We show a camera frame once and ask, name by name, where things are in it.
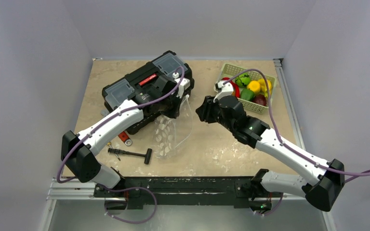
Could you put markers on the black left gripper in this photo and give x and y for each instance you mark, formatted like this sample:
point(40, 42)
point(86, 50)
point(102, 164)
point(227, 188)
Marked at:
point(175, 112)

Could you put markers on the red adjustable wrench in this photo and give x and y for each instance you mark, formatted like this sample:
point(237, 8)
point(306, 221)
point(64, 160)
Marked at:
point(125, 138)

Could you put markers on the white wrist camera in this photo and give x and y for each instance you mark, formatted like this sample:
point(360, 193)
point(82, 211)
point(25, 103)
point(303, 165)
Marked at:
point(183, 85)
point(223, 89)

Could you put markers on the black plastic toolbox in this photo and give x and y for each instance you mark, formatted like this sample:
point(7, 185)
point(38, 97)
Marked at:
point(130, 86)

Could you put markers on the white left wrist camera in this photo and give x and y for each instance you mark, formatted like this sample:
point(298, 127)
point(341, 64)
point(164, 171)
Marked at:
point(183, 85)

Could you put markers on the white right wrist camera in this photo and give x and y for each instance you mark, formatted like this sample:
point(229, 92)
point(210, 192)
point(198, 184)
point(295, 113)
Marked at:
point(223, 89)

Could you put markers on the black rubber mallet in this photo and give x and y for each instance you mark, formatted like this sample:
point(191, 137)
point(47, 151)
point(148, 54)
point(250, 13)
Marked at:
point(146, 156)

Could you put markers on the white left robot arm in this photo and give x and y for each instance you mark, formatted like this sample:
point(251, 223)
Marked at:
point(79, 150)

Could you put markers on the yellow toy lemon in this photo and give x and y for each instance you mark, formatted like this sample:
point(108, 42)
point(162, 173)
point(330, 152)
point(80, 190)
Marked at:
point(254, 86)

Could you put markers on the yellow toy banana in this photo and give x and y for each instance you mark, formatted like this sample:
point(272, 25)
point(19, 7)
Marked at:
point(266, 87)

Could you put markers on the green plastic basket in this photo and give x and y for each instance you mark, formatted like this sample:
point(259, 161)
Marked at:
point(230, 70)

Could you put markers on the green toy pepper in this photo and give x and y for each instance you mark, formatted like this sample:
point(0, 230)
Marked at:
point(247, 95)

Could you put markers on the yellow black screwdriver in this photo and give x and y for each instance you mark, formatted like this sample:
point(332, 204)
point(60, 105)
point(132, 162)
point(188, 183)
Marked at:
point(111, 150)

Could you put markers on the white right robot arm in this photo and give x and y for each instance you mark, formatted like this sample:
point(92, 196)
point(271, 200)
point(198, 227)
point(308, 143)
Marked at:
point(316, 179)

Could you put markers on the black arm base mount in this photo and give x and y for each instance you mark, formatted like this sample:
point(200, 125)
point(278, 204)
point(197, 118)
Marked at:
point(235, 191)

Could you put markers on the dark red toy fruit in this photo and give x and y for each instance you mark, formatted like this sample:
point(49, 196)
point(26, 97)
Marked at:
point(260, 100)

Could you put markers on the green toy ball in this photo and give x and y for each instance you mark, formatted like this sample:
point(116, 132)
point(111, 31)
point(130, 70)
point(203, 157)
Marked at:
point(242, 80)

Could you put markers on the clear zip top bag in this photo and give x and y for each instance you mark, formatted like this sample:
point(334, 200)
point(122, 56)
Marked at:
point(171, 133)

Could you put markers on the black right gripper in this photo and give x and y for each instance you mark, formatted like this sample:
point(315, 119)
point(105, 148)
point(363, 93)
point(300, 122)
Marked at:
point(212, 109)

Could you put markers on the red toy chili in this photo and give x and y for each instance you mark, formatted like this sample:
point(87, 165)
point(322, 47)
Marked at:
point(237, 91)

